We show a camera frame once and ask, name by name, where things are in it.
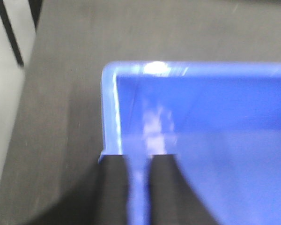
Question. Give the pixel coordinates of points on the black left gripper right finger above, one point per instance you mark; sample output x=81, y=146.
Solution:
x=172, y=201

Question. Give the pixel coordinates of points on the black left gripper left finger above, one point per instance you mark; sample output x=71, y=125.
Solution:
x=99, y=198

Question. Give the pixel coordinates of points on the blue plastic bin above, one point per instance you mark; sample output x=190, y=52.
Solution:
x=220, y=120

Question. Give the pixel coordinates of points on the dark grey conveyor belt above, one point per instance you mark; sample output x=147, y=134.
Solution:
x=57, y=136

